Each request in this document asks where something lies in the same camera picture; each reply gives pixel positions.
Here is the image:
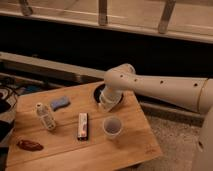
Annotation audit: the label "left metal railing post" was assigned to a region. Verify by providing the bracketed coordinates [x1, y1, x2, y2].
[19, 0, 33, 16]

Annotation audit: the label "right metal railing post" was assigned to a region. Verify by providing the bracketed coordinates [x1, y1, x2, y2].
[158, 0, 176, 34]

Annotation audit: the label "blue sponge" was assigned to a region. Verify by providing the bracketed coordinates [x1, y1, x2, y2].
[50, 96, 70, 111]

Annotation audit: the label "wooden table board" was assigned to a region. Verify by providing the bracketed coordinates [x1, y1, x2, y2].
[6, 83, 162, 171]

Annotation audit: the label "black cables on floor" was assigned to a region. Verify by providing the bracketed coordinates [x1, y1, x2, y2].
[0, 76, 26, 114]

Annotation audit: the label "black round bowl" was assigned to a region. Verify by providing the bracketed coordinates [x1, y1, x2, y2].
[93, 84, 123, 105]

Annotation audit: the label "black rectangular candy bar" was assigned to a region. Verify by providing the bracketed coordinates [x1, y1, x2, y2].
[77, 113, 89, 141]

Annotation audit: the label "metal railing post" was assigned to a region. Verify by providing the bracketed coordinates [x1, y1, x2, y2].
[158, 0, 176, 34]
[98, 0, 108, 26]
[19, 0, 33, 16]

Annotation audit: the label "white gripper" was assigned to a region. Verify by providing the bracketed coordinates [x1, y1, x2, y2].
[99, 87, 121, 112]

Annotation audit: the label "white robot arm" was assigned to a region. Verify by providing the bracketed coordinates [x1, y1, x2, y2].
[99, 63, 213, 171]

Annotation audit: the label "middle metal railing post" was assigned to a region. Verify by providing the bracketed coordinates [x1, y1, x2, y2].
[98, 0, 108, 26]

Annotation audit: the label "dark red chip bag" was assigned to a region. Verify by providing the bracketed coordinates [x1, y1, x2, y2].
[17, 140, 43, 151]

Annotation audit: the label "clear plastic cup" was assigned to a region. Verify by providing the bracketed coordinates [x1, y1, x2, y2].
[102, 116, 123, 140]

